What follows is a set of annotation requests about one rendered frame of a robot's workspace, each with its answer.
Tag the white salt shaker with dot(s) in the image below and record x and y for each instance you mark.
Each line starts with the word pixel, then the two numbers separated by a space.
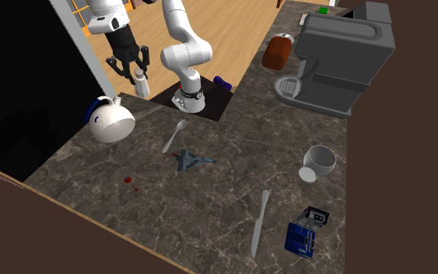
pixel 142 85

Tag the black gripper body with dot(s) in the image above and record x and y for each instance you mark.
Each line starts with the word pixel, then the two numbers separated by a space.
pixel 124 43

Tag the small red pin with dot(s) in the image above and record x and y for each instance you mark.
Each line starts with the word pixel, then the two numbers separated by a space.
pixel 128 179

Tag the white cup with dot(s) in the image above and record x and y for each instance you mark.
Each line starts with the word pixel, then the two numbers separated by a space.
pixel 323 161

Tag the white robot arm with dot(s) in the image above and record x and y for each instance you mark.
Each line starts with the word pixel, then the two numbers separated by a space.
pixel 184 53

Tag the dark robot stand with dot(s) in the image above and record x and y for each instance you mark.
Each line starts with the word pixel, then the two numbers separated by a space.
pixel 213 104

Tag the silver spoon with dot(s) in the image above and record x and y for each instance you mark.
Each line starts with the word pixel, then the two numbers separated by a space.
pixel 173 138

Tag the dark blue cylinder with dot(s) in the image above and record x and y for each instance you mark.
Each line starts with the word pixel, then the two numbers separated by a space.
pixel 222 82

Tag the small green block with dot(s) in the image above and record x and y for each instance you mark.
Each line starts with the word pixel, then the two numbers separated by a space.
pixel 323 10

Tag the brown bread loaf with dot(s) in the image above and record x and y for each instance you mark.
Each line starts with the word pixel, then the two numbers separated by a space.
pixel 277 53

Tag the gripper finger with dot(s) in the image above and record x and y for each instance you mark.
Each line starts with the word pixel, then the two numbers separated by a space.
pixel 144 57
pixel 117 68

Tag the blue and black electronic board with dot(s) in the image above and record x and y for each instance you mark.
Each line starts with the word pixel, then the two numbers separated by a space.
pixel 300 239

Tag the grey coffee machine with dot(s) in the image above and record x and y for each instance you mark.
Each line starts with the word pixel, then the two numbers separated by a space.
pixel 340 49

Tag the grey toy jet plane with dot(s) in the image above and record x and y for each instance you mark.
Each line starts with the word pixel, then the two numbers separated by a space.
pixel 189 160

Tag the silver table knife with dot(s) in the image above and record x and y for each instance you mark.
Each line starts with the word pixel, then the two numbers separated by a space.
pixel 258 227

